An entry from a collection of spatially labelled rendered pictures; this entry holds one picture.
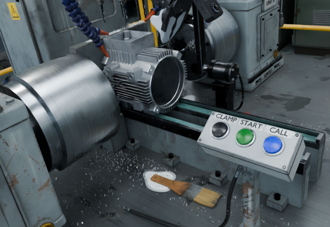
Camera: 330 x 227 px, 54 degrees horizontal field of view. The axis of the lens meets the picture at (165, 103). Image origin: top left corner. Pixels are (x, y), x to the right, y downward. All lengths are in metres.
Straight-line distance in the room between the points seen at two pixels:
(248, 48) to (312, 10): 2.76
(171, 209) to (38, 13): 0.66
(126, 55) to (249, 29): 0.52
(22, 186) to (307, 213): 0.61
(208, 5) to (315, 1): 3.31
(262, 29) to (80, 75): 0.81
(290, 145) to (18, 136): 0.48
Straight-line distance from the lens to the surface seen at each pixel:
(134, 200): 0.88
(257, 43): 1.35
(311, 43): 4.11
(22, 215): 0.71
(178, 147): 0.95
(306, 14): 4.05
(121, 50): 0.98
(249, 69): 1.33
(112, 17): 1.21
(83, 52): 0.99
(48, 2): 1.07
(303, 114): 1.21
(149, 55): 0.93
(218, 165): 0.89
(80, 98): 0.74
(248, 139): 0.57
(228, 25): 1.18
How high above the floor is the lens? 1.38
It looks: 26 degrees down
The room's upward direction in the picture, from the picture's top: 8 degrees counter-clockwise
